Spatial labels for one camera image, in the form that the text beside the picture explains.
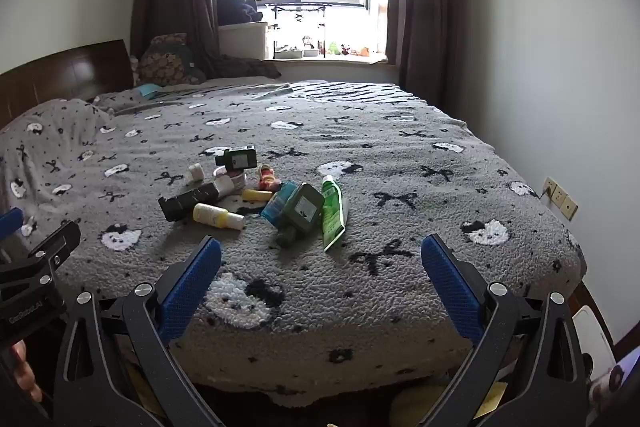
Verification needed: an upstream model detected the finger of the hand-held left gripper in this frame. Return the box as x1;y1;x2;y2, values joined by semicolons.
0;221;82;292
0;207;25;240

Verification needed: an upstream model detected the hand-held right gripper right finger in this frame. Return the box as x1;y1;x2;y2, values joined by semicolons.
420;234;588;427

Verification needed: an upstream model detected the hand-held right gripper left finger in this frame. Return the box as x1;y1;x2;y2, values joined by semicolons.
54;235;223;427

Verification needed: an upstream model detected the yellow bottle with white cap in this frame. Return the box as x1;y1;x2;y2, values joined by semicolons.
192;203;246;230

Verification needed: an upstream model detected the white jar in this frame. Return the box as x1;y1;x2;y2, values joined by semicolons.
212;167;248;196

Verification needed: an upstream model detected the blue tube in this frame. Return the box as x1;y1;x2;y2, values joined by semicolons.
261;181;297;228

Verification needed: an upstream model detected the small dark green bottle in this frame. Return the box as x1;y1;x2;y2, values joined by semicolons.
215;146;258;171

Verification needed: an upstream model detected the green tube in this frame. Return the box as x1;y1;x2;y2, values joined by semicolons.
320;175;349;253

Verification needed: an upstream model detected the person's left hand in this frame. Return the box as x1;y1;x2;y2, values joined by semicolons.
11;339;43;403

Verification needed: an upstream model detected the grey printed blanket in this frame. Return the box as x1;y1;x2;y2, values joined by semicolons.
0;79;588;408

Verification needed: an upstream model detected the wooden headboard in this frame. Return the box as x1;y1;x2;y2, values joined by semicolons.
0;39;135;130

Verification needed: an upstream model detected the dark patterned pillow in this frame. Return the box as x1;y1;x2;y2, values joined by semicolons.
137;33;208;88

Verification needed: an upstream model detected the white storage box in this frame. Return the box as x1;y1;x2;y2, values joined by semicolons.
218;21;271;60

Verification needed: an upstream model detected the row of small toys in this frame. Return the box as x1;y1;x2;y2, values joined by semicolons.
299;35;387;58

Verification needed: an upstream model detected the pile of dark clothes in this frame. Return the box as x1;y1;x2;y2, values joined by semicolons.
216;0;264;28

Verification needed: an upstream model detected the black wire rack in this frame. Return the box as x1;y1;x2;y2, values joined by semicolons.
269;2;332;58

